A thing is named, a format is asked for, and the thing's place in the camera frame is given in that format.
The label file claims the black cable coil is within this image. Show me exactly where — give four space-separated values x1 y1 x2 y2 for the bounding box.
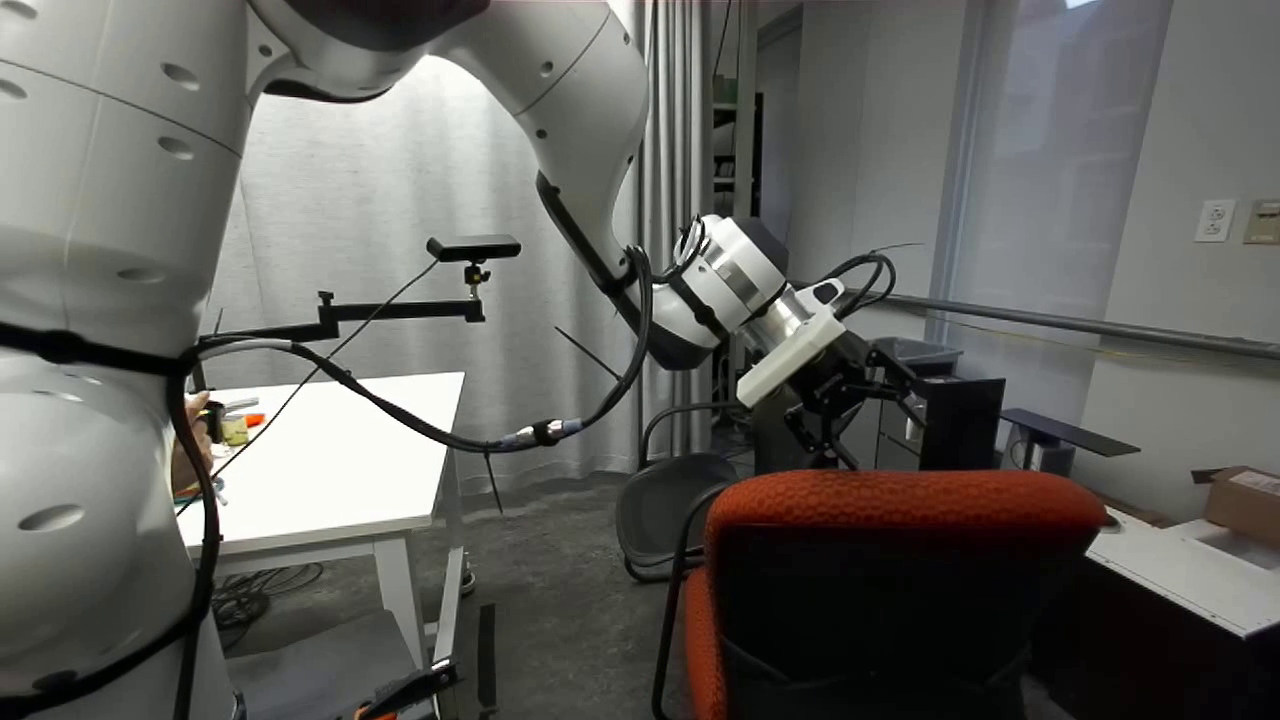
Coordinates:
210 562 333 634

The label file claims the dark shelf unit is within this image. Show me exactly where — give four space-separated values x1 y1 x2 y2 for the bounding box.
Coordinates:
706 75 767 272

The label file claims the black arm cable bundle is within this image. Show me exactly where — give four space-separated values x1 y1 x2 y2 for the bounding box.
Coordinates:
0 170 901 717

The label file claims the grey wall rail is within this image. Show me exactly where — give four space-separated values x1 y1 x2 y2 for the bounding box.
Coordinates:
853 287 1280 359

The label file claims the white table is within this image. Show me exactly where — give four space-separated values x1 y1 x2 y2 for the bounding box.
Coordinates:
171 369 473 671

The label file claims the black strap on floor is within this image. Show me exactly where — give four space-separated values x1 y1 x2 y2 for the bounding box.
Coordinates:
473 598 498 717

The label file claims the black stereo camera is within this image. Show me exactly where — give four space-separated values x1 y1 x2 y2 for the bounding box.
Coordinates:
423 237 525 293

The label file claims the low white-topped black table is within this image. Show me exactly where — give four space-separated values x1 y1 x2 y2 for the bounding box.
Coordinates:
1062 504 1280 720

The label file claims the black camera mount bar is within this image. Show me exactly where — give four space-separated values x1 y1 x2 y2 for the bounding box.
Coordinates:
196 287 487 352

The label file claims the beige wall plate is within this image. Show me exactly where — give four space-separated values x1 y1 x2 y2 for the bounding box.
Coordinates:
1241 197 1280 248

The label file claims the cardboard box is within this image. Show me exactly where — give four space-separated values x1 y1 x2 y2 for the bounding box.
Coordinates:
1191 458 1280 553

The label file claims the small orange toy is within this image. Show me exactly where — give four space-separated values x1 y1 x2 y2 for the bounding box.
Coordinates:
216 408 272 452

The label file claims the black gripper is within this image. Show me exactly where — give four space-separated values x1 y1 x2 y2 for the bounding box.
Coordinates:
791 336 925 457

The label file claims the orange fabric office chair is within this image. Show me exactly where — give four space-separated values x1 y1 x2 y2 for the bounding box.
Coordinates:
649 465 1111 720

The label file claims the white light switch plate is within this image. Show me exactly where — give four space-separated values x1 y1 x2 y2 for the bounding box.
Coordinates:
1191 197 1241 248

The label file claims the black flat bracket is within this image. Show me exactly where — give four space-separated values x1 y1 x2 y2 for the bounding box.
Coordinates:
997 402 1143 474

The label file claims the sheer white curtain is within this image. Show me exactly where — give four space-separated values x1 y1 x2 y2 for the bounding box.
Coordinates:
210 53 643 471

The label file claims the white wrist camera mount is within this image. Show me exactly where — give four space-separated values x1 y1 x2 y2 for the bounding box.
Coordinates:
730 308 853 410

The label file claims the black orange bar clamp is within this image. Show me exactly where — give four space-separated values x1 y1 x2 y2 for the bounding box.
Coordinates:
350 655 465 720

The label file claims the grey curtain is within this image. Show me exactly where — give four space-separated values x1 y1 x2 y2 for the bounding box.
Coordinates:
635 0 711 465

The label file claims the black mesh office chair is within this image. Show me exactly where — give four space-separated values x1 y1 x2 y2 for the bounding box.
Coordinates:
611 394 857 582

